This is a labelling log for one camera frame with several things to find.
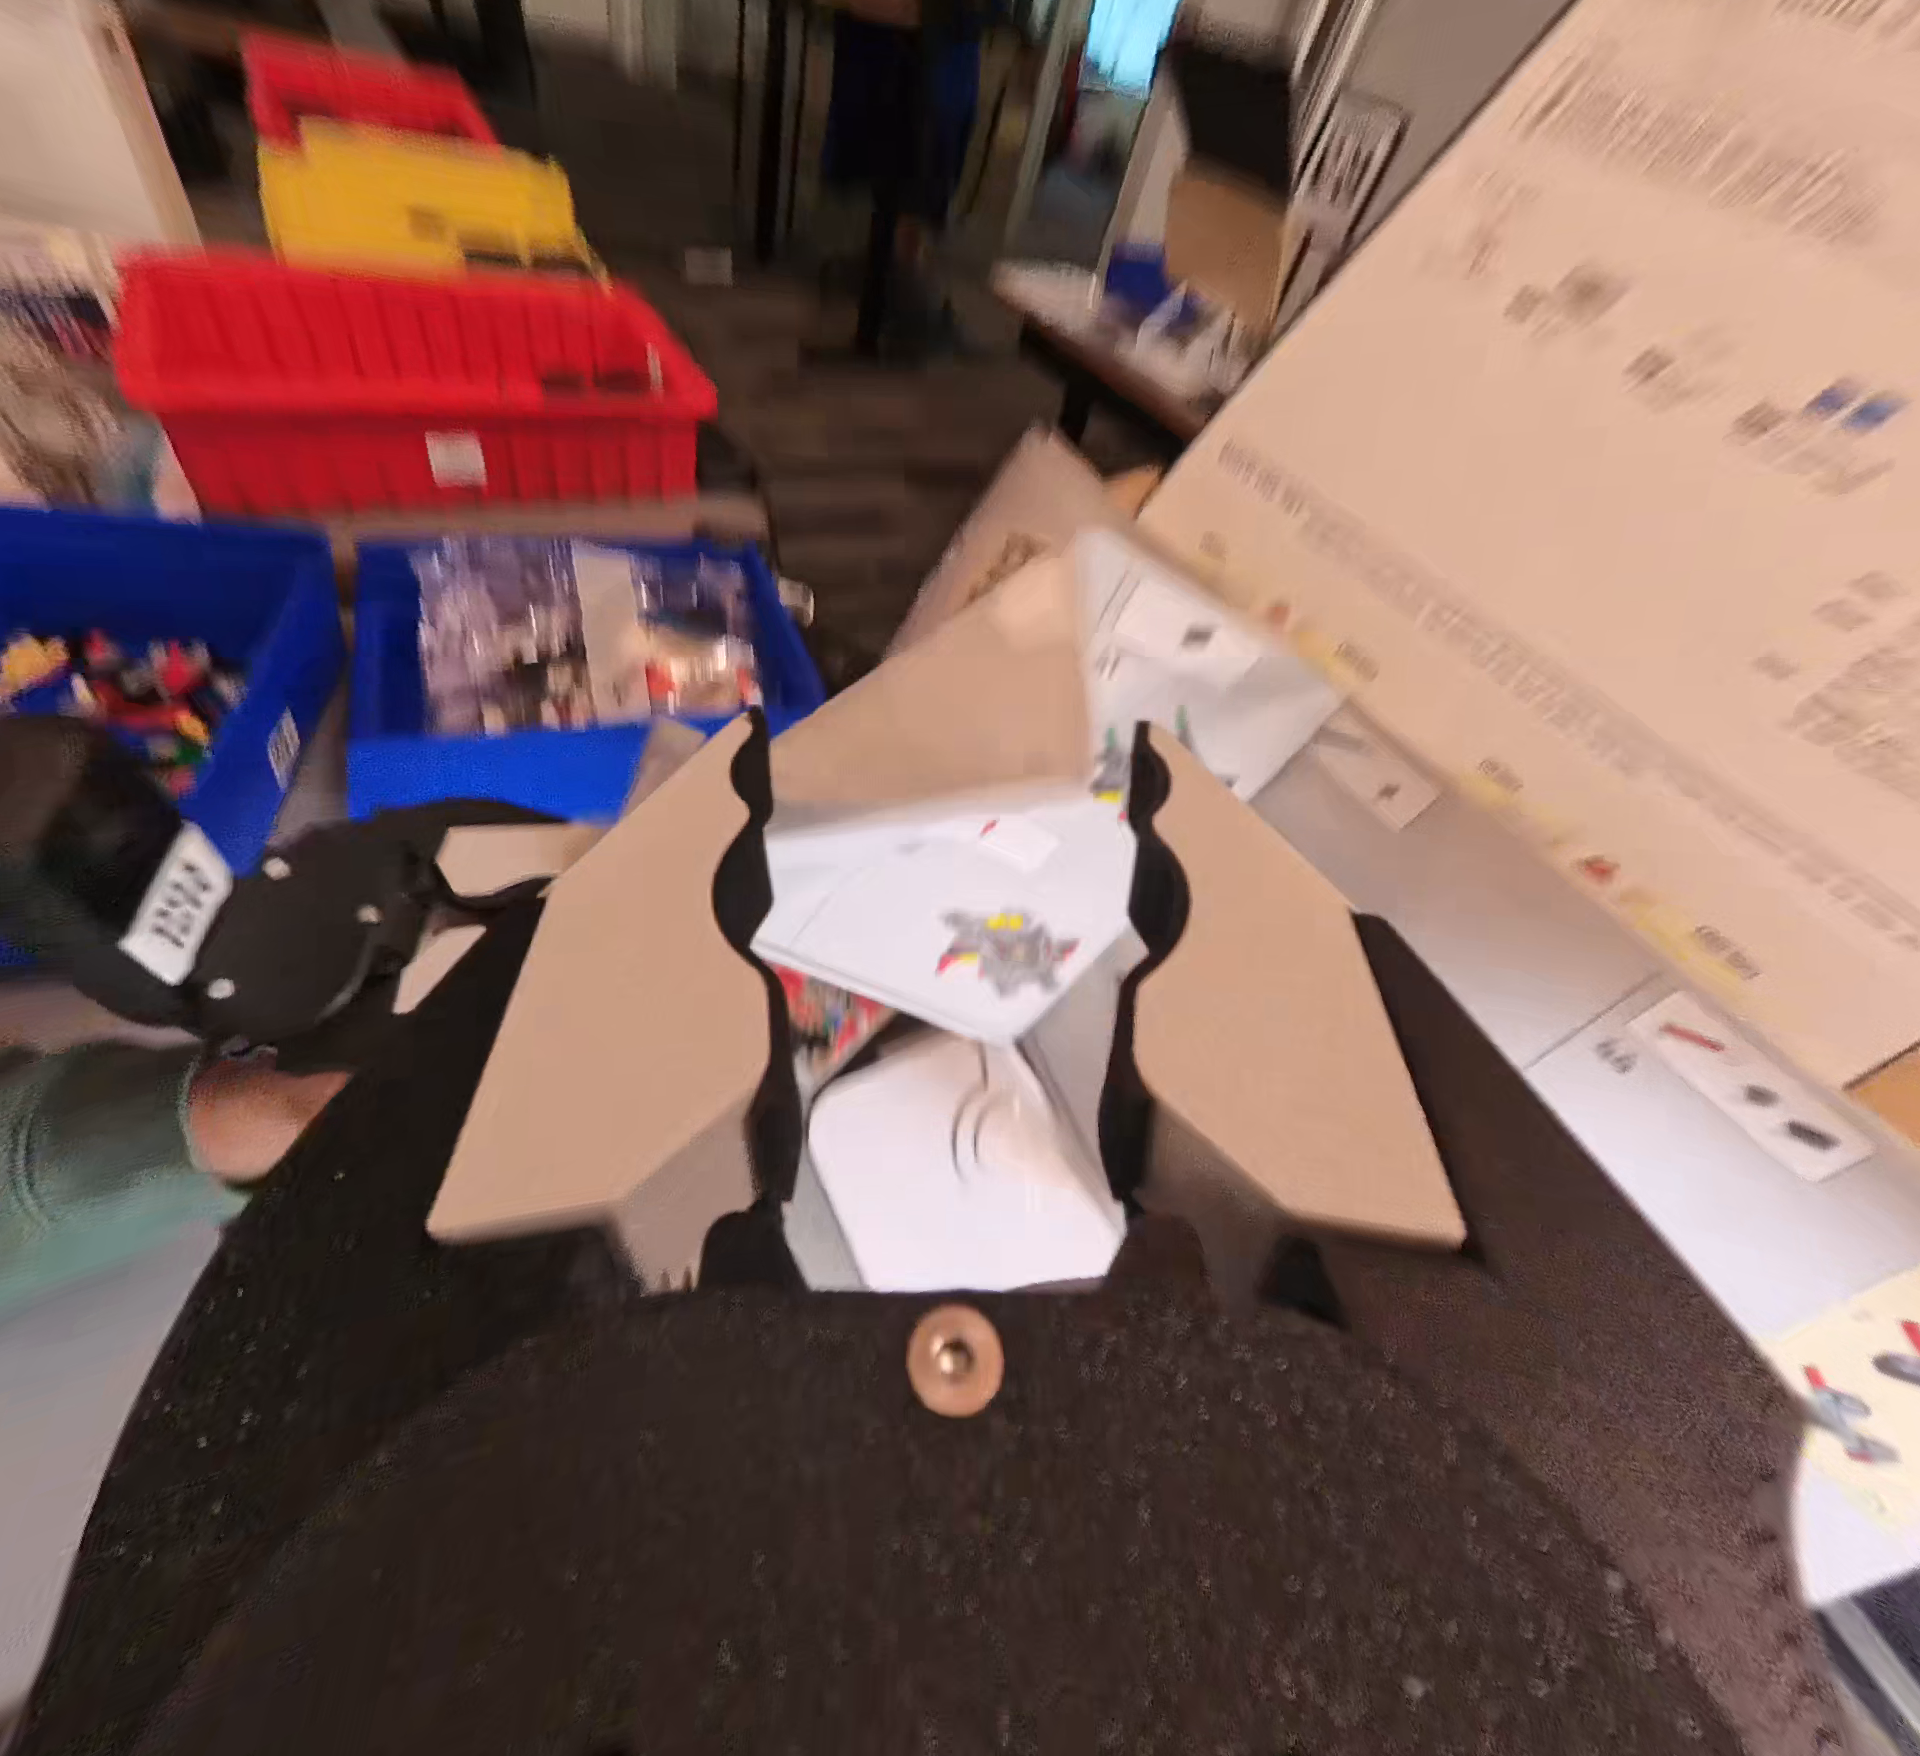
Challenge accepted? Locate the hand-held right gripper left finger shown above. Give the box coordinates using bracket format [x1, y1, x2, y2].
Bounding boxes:
[428, 712, 806, 1288]

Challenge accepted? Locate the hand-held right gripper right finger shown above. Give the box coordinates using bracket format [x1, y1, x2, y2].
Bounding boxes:
[1101, 721, 1471, 1303]

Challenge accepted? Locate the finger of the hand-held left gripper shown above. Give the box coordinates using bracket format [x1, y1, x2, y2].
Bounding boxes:
[433, 822, 606, 898]
[391, 925, 492, 1017]

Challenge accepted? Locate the white book stand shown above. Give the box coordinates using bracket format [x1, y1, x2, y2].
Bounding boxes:
[767, 425, 1164, 1296]

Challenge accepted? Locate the lego instruction booklet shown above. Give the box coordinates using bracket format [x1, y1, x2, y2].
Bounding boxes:
[747, 524, 1920, 1617]

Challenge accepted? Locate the person's left forearm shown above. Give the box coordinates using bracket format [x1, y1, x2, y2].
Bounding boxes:
[0, 1039, 251, 1318]

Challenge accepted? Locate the clear bag of lego parts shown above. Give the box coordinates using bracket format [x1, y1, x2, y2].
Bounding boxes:
[409, 537, 770, 739]

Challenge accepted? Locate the heap of mixed lego parts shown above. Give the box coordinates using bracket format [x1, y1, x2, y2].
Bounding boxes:
[0, 626, 251, 797]

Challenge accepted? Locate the person's left hand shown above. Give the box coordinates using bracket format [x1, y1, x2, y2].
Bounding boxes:
[186, 1049, 355, 1184]

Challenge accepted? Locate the blue storage bin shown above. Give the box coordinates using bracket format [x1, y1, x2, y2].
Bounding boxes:
[0, 504, 344, 877]
[344, 535, 831, 824]

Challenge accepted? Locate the yellow storage bin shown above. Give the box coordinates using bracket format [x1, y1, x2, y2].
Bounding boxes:
[255, 117, 606, 283]

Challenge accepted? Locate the white printed task sheet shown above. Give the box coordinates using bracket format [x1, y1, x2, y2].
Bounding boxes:
[1136, 0, 1920, 1093]

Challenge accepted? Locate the wooden side table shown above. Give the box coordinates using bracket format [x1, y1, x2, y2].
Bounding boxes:
[986, 261, 1251, 440]

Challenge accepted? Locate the small red storage bin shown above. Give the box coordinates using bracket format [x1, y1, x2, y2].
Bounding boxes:
[236, 35, 499, 150]

